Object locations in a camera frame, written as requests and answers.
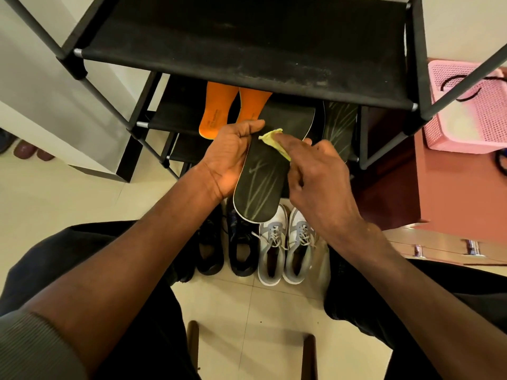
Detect person's left hand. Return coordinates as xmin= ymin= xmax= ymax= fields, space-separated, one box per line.
xmin=200 ymin=120 xmax=266 ymax=201

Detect person's right hand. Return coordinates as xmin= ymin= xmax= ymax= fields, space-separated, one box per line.
xmin=273 ymin=133 xmax=367 ymax=244

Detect yellow cleaning cloth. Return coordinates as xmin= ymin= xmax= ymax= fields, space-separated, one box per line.
xmin=258 ymin=128 xmax=292 ymax=162

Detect black streaked shoe insole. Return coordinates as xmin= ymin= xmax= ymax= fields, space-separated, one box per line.
xmin=233 ymin=99 xmax=316 ymax=224
xmin=322 ymin=101 xmax=359 ymax=163

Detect person's right forearm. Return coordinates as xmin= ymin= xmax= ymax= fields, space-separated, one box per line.
xmin=327 ymin=221 xmax=507 ymax=380

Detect person's left forearm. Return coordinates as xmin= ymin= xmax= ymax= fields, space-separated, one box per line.
xmin=20 ymin=162 xmax=223 ymax=376

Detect orange shoe insole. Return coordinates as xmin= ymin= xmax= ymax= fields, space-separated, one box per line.
xmin=198 ymin=82 xmax=239 ymax=140
xmin=236 ymin=88 xmax=273 ymax=124

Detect grey white sneaker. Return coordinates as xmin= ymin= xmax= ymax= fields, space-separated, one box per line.
xmin=282 ymin=207 xmax=318 ymax=285
xmin=253 ymin=203 xmax=289 ymax=287

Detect black shoe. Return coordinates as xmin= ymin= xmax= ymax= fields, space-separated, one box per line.
xmin=196 ymin=203 xmax=226 ymax=277
xmin=226 ymin=197 xmax=260 ymax=278

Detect black fabric shoe rack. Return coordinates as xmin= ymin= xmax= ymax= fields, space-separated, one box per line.
xmin=0 ymin=0 xmax=507 ymax=182

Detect reddish brown cabinet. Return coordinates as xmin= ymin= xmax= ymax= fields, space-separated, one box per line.
xmin=352 ymin=57 xmax=507 ymax=269

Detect brown wooden stool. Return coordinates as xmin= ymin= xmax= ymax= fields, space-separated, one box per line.
xmin=186 ymin=320 xmax=318 ymax=380

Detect pink plastic basket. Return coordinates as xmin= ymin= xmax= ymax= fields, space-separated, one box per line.
xmin=423 ymin=60 xmax=507 ymax=155

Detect person's black trousers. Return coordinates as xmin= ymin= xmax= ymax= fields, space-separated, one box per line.
xmin=0 ymin=219 xmax=507 ymax=380

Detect dark shoe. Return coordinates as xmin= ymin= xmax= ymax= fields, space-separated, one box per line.
xmin=0 ymin=128 xmax=17 ymax=155

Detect person's grey sleeve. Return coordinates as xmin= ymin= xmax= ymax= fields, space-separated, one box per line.
xmin=0 ymin=310 xmax=88 ymax=380

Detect black cord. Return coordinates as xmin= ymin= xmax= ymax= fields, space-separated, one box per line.
xmin=440 ymin=74 xmax=507 ymax=102

